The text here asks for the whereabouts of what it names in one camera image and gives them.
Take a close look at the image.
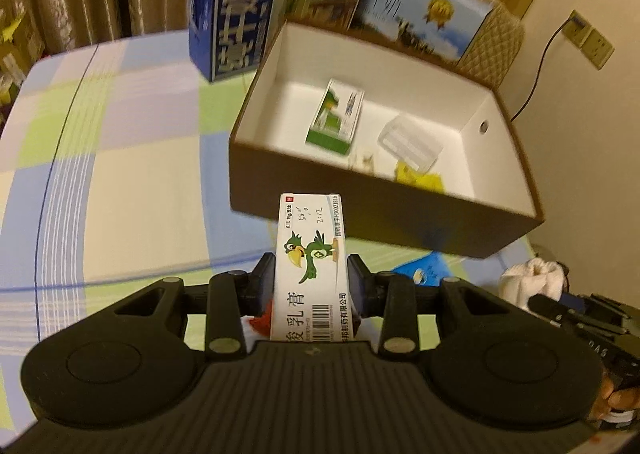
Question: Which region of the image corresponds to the red wedding candy pouch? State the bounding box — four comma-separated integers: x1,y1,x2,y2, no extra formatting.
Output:
248,302,272,338

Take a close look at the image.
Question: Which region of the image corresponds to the white ointment box with bird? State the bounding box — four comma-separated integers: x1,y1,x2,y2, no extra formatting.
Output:
270,193,354,342

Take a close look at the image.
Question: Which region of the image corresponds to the white towel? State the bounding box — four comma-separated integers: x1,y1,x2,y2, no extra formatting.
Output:
498,258,566,311

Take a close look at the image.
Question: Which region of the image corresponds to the green white spray medicine box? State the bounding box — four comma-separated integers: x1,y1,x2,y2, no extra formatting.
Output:
305,79,364,156

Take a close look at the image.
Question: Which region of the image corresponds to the person's right hand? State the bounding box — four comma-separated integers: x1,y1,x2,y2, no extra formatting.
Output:
589,370,640,420

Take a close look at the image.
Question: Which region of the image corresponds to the blue tissue packet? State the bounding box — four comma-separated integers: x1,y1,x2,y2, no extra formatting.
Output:
393,251,452,287

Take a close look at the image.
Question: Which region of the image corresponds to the yellow snack packet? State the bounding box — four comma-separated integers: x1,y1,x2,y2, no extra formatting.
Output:
395,160,445,194

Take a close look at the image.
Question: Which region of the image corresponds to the brown cardboard storage box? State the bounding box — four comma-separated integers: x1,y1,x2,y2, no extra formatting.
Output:
229,21,544,258

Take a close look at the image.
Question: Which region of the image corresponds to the clear plastic container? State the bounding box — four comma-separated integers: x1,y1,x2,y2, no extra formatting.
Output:
378,116,442,173

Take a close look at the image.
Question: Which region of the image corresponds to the plaid bed sheet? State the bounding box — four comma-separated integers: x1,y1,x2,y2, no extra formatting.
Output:
0,28,536,435

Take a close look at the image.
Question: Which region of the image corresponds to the light blue milk carton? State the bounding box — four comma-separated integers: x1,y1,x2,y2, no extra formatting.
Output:
354,0,492,62

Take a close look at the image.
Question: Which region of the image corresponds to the cardboard boxes pile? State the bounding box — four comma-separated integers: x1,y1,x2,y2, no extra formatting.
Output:
1,13,44,106

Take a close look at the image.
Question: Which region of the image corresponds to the black power cable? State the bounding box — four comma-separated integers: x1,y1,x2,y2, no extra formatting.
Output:
508,18,574,123

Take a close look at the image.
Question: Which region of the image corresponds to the beige wall socket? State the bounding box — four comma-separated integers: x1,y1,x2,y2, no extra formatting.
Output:
582,29,614,70
562,10,592,48

